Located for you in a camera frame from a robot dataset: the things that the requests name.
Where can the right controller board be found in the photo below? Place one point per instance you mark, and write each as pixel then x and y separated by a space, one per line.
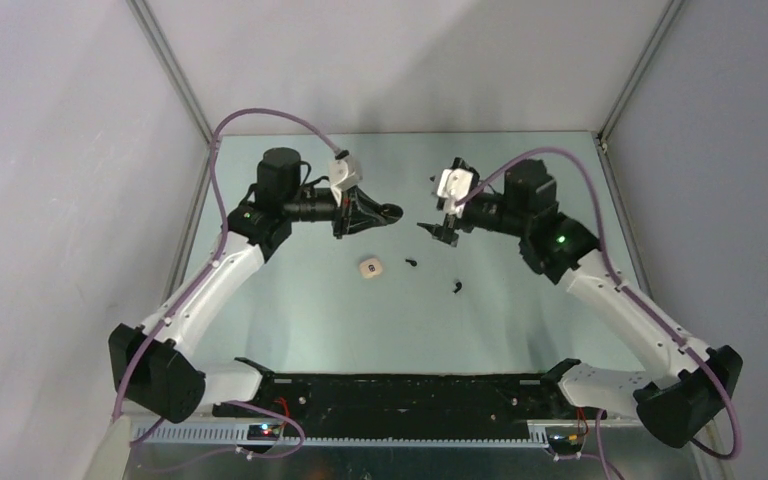
pixel 565 441

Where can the beige earbud charging case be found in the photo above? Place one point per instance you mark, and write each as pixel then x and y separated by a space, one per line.
pixel 371 268

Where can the right aluminium frame post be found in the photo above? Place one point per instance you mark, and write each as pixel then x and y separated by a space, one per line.
pixel 659 33

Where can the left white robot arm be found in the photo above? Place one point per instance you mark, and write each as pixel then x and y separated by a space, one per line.
pixel 151 363

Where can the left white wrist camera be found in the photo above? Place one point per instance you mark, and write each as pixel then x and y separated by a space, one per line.
pixel 344 173

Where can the aluminium frame post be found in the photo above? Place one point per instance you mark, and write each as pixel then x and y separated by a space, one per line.
pixel 659 33
pixel 148 22

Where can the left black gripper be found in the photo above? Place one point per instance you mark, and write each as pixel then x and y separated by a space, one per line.
pixel 348 219

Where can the left controller board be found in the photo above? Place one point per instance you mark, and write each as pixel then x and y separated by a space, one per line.
pixel 264 432

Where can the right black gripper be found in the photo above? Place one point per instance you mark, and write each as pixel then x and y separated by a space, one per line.
pixel 446 232

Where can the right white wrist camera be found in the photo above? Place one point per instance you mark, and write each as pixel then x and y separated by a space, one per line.
pixel 452 189

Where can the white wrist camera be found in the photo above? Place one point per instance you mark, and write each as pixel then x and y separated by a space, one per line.
pixel 344 173
pixel 452 189

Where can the controller board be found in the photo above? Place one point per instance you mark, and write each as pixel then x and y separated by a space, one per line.
pixel 565 441
pixel 264 432

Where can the left aluminium frame post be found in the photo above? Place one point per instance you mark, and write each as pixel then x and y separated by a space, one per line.
pixel 148 22

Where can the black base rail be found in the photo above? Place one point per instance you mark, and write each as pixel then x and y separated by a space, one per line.
pixel 413 407

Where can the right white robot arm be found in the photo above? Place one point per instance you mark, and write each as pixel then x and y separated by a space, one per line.
pixel 684 382

